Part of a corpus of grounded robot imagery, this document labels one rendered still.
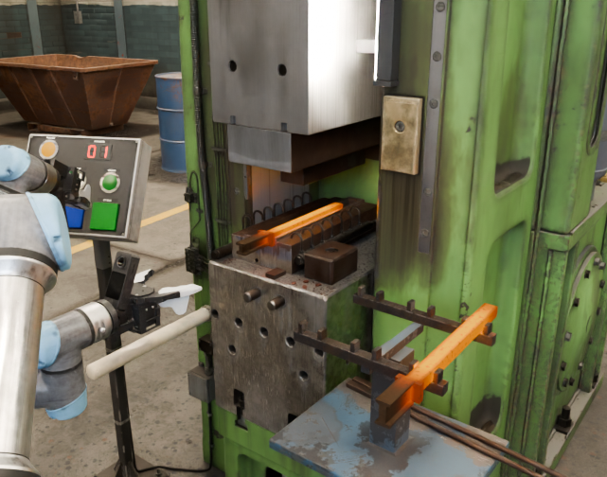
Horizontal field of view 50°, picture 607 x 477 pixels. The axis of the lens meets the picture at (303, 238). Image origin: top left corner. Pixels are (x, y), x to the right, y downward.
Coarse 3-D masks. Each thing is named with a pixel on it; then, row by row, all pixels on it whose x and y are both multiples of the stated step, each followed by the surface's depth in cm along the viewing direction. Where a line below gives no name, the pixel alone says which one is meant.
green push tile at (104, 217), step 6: (96, 204) 177; (102, 204) 176; (108, 204) 176; (114, 204) 176; (96, 210) 176; (102, 210) 176; (108, 210) 176; (114, 210) 176; (96, 216) 176; (102, 216) 176; (108, 216) 176; (114, 216) 175; (90, 222) 176; (96, 222) 176; (102, 222) 176; (108, 222) 175; (114, 222) 175; (90, 228) 176; (96, 228) 176; (102, 228) 175; (108, 228) 175; (114, 228) 175
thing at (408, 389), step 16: (480, 320) 126; (464, 336) 120; (432, 352) 114; (448, 352) 114; (416, 368) 109; (432, 368) 109; (400, 384) 103; (416, 384) 104; (384, 400) 99; (400, 400) 102; (416, 400) 105; (384, 416) 99; (400, 416) 102
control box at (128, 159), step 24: (72, 144) 182; (96, 144) 181; (120, 144) 180; (144, 144) 181; (96, 168) 180; (120, 168) 178; (144, 168) 182; (96, 192) 178; (120, 192) 177; (144, 192) 183; (120, 216) 176; (120, 240) 180
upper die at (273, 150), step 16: (240, 128) 159; (256, 128) 156; (336, 128) 165; (352, 128) 171; (368, 128) 178; (240, 144) 161; (256, 144) 158; (272, 144) 155; (288, 144) 152; (304, 144) 156; (320, 144) 161; (336, 144) 167; (352, 144) 173; (368, 144) 180; (240, 160) 162; (256, 160) 159; (272, 160) 156; (288, 160) 153; (304, 160) 157; (320, 160) 162
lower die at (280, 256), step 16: (304, 208) 192; (352, 208) 188; (368, 208) 188; (256, 224) 178; (272, 224) 175; (304, 224) 172; (336, 224) 175; (352, 224) 182; (288, 240) 163; (304, 240) 164; (352, 240) 184; (240, 256) 172; (256, 256) 168; (272, 256) 165; (288, 256) 162; (288, 272) 163
